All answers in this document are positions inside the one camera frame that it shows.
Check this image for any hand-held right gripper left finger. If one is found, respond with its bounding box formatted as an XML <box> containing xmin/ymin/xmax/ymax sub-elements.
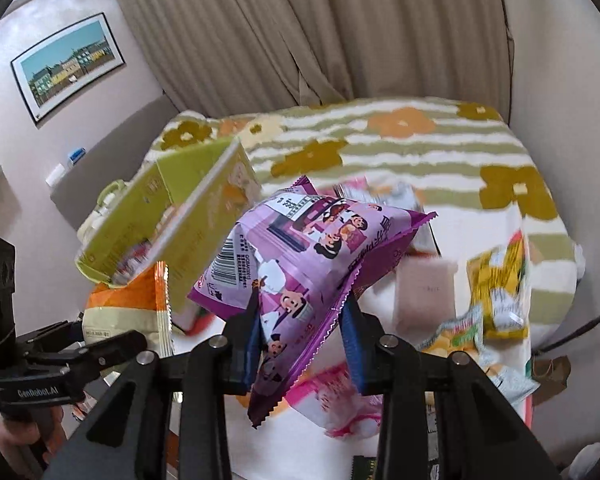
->
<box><xmin>42</xmin><ymin>287</ymin><xmax>263</xmax><ymax>480</ymax></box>

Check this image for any dark green snack packet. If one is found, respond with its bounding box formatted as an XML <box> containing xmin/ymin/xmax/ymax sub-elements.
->
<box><xmin>350</xmin><ymin>455</ymin><xmax>381</xmax><ymax>480</ymax></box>

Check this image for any framed wall picture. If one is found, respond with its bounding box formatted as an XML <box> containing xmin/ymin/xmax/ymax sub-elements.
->
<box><xmin>10</xmin><ymin>11</ymin><xmax>127</xmax><ymax>126</ymax></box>

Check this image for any purple cartoon snack packet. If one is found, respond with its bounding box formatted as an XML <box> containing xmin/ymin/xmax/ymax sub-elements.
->
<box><xmin>187</xmin><ymin>176</ymin><xmax>438</xmax><ymax>428</ymax></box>

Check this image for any pale green handled bag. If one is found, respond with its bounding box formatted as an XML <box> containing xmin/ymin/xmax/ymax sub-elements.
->
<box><xmin>76</xmin><ymin>179</ymin><xmax>128</xmax><ymax>243</ymax></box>

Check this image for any translucent brown snack packet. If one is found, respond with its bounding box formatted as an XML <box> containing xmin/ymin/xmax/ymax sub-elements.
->
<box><xmin>396</xmin><ymin>256</ymin><xmax>457</xmax><ymax>332</ymax></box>

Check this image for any person's left hand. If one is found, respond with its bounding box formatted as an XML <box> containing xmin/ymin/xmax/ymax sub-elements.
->
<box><xmin>0</xmin><ymin>402</ymin><xmax>67</xmax><ymax>472</ymax></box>

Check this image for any white fruit printed cloth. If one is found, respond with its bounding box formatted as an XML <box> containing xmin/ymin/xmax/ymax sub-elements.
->
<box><xmin>169</xmin><ymin>195</ymin><xmax>537</xmax><ymax>480</ymax></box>

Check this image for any orange and cream snack packet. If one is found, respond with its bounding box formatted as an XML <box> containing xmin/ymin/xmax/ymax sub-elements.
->
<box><xmin>81</xmin><ymin>261</ymin><xmax>175</xmax><ymax>358</ymax></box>

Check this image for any black cable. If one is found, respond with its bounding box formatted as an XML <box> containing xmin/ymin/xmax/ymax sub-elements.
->
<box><xmin>532</xmin><ymin>300</ymin><xmax>600</xmax><ymax>356</ymax></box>

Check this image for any green cardboard box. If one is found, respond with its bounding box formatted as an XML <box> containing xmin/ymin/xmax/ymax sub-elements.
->
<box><xmin>74</xmin><ymin>136</ymin><xmax>263</xmax><ymax>313</ymax></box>

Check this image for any flower striped blanket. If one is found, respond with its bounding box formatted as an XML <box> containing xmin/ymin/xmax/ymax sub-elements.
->
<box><xmin>147</xmin><ymin>95</ymin><xmax>587</xmax><ymax>333</ymax></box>

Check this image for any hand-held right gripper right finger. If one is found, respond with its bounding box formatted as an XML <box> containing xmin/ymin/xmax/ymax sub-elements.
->
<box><xmin>341</xmin><ymin>294</ymin><xmax>563</xmax><ymax>480</ymax></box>

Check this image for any beige curtain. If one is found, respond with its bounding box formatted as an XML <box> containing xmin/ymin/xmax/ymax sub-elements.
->
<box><xmin>105</xmin><ymin>0</ymin><xmax>513</xmax><ymax>117</ymax></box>

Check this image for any yellow and green snack packet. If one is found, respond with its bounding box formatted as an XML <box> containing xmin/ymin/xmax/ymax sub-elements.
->
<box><xmin>419</xmin><ymin>305</ymin><xmax>487</xmax><ymax>361</ymax></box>

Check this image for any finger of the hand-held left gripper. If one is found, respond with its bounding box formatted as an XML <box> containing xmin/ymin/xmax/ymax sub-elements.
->
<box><xmin>22</xmin><ymin>318</ymin><xmax>87</xmax><ymax>358</ymax></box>
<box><xmin>82</xmin><ymin>330</ymin><xmax>149</xmax><ymax>377</ymax></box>

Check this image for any yellow foil snack packet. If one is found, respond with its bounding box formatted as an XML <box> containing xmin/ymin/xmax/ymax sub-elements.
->
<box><xmin>466</xmin><ymin>237</ymin><xmax>531</xmax><ymax>342</ymax></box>

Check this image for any white and pink snack packet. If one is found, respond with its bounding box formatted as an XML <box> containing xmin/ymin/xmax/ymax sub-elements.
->
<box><xmin>330</xmin><ymin>175</ymin><xmax>426</xmax><ymax>213</ymax></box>

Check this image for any brown paper bag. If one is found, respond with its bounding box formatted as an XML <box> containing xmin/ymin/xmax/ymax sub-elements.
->
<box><xmin>529</xmin><ymin>355</ymin><xmax>572</xmax><ymax>403</ymax></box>

